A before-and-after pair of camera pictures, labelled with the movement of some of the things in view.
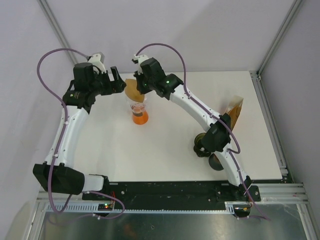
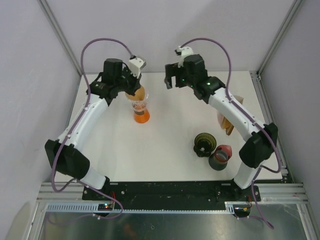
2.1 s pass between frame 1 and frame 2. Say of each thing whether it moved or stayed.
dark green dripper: stayed
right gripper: moved
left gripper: moved
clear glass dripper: stayed
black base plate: stayed
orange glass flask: stayed
